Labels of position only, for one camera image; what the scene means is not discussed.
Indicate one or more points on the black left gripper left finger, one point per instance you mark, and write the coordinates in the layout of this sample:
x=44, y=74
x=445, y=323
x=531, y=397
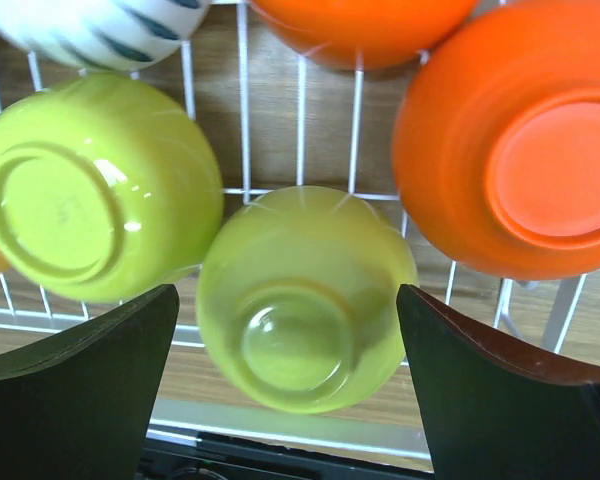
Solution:
x=77, y=404

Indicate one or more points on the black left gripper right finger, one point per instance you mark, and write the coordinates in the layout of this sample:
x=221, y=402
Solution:
x=494, y=406

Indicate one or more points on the lime green bowl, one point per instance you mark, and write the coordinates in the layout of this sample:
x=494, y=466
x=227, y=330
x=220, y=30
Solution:
x=107, y=189
x=296, y=300

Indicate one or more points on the orange bowl front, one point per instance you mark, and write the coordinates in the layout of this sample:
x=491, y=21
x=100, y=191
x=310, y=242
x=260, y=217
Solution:
x=496, y=145

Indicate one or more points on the white blue patterned bowl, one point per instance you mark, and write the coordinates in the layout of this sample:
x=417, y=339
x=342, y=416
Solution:
x=101, y=35

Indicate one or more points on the white wire dish rack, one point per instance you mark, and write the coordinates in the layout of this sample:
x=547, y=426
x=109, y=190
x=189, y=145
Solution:
x=275, y=119

